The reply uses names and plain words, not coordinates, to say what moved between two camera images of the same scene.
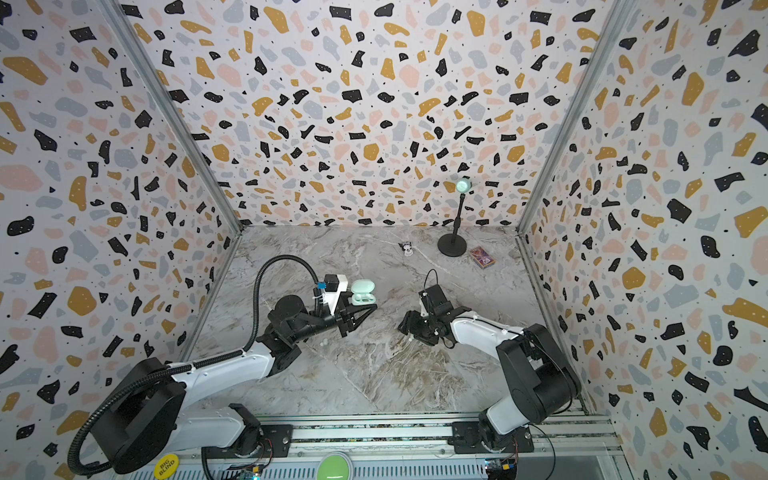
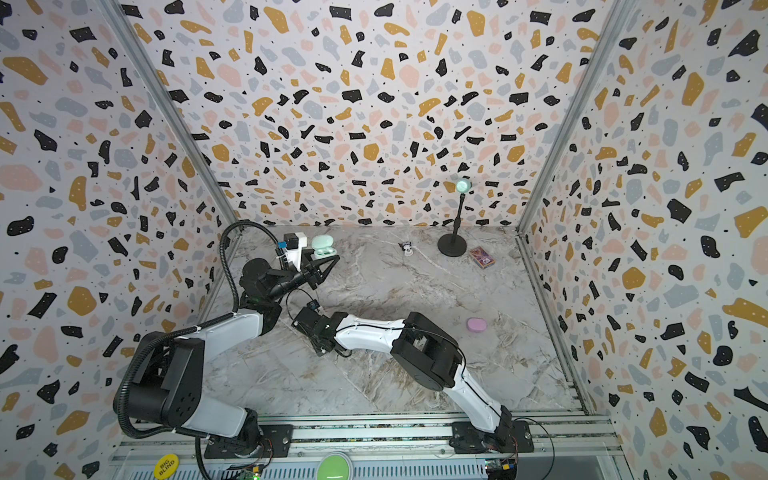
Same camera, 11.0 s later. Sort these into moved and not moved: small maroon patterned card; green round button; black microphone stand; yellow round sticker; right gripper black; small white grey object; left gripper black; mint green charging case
Moved: mint green charging case; right gripper black; left gripper black
Not moved: small white grey object; yellow round sticker; green round button; small maroon patterned card; black microphone stand
